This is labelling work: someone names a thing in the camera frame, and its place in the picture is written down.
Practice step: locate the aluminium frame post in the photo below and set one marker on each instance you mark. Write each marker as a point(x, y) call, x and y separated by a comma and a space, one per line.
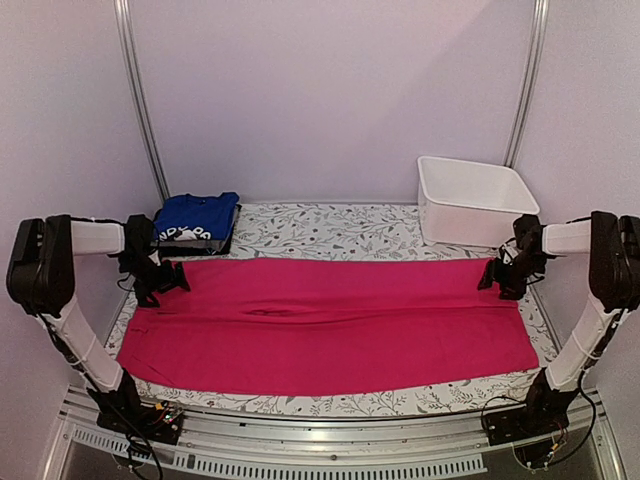
point(134, 76)
point(531, 69)

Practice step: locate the blue t-shirt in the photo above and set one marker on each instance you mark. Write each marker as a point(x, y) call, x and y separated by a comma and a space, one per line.
point(174, 205)

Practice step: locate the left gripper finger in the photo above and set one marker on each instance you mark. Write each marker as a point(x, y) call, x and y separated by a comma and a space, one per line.
point(179, 277)
point(145, 297)

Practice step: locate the left aluminium frame post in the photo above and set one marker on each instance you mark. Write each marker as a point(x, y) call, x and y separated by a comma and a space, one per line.
point(134, 76)

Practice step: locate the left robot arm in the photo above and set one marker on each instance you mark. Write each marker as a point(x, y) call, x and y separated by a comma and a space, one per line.
point(41, 279)

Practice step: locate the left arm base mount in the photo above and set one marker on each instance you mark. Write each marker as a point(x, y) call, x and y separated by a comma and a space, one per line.
point(160, 423)

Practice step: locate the floral tablecloth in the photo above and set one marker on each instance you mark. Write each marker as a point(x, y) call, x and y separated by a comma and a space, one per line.
point(355, 233)

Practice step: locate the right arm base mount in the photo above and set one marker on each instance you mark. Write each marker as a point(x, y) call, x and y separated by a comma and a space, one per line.
point(525, 425)

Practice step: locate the front aluminium rail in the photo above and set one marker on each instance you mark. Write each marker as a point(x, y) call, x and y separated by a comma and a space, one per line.
point(238, 445)

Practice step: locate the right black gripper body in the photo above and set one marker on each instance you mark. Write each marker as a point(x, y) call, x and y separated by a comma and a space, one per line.
point(514, 279)

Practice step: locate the grey shirt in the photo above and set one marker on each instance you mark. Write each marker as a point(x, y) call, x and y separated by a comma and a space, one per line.
point(196, 247)

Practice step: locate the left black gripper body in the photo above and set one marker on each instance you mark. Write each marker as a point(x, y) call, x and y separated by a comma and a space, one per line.
point(149, 275)

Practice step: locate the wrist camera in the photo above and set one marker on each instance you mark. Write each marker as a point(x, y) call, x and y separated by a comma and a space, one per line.
point(139, 234)
point(527, 231)

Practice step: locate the pink garment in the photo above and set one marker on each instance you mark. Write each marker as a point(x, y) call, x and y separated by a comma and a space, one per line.
point(289, 327)

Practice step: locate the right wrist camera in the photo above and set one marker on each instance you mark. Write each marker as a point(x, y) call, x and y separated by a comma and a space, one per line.
point(527, 231)

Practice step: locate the right aluminium frame post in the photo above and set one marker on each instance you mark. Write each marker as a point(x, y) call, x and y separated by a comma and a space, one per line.
point(531, 69)

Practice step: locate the folded black garment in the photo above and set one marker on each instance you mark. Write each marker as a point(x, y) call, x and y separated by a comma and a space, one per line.
point(201, 231)

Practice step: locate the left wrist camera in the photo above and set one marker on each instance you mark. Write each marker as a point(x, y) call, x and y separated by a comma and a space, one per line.
point(139, 234)

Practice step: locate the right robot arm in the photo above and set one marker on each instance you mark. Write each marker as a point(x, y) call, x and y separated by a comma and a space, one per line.
point(609, 245)

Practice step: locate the white plastic laundry bin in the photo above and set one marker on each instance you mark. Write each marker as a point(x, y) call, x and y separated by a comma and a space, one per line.
point(469, 203)

